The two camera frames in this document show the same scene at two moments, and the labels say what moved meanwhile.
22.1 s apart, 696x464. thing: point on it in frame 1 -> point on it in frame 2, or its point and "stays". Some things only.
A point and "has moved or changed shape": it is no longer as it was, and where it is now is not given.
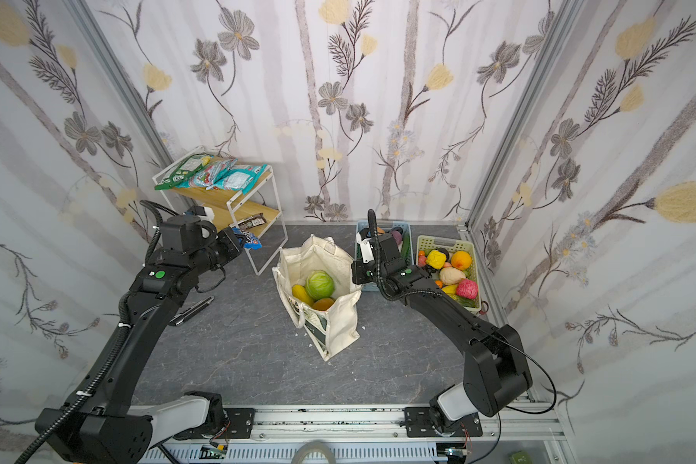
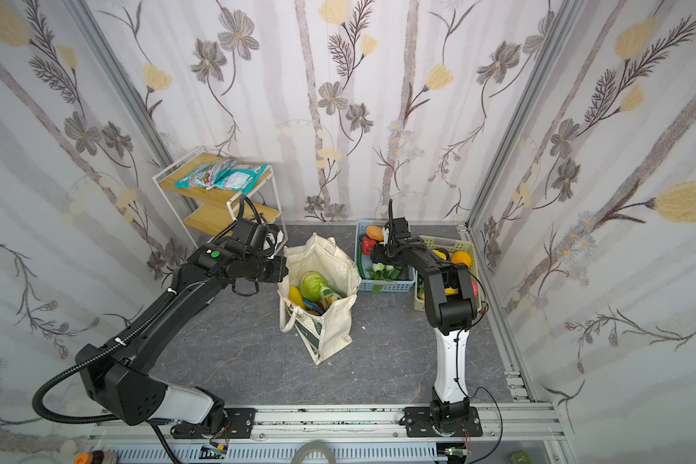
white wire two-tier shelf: (243, 196) stays
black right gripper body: (380, 248) -> (380, 252)
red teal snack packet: (205, 177) stays
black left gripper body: (232, 237) -> (275, 270)
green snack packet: (186, 169) -> (328, 298)
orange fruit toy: (461, 260) stays
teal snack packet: (241, 178) stays
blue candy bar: (251, 241) has moved or changed shape
